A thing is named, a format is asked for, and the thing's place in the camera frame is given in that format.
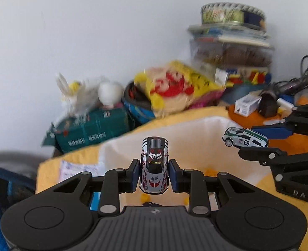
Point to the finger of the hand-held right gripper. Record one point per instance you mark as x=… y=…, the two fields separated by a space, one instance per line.
x=253 y=153
x=271 y=132

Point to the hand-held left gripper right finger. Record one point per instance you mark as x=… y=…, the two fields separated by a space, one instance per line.
x=174 y=175

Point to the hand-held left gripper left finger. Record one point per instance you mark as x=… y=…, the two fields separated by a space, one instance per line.
x=134 y=175

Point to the white green toy car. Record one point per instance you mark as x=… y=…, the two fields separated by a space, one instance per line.
x=244 y=137

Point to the silver red toy car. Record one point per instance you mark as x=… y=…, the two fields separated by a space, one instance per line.
x=154 y=162

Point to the white plastic bin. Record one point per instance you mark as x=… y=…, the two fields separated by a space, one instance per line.
x=195 y=141

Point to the orange box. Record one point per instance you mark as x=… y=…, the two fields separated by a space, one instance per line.
x=248 y=121

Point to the black adapter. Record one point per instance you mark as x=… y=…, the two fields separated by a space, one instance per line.
x=268 y=106

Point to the small white box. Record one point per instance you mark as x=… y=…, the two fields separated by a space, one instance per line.
x=246 y=104

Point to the orange round object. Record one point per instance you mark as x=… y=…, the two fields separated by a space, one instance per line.
x=305 y=100

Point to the dark green box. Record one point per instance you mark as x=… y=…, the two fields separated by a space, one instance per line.
x=96 y=129

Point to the colourful toy set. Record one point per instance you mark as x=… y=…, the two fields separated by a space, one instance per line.
x=248 y=76

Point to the blue round tin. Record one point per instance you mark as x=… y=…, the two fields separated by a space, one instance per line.
x=137 y=109

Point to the pink bag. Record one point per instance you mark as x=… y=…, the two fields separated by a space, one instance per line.
x=209 y=99

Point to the yellow cloth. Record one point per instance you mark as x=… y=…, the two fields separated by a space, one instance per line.
x=49 y=172

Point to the clear plastic container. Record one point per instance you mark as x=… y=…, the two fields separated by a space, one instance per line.
x=232 y=55

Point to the yellow red printed bag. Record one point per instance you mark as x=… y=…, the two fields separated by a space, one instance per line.
x=177 y=86

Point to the white plastic bag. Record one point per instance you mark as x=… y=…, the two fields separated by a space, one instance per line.
x=76 y=96

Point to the stack of books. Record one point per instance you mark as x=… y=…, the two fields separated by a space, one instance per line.
x=232 y=35

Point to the round printed tin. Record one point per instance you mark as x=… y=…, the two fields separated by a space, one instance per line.
x=229 y=14

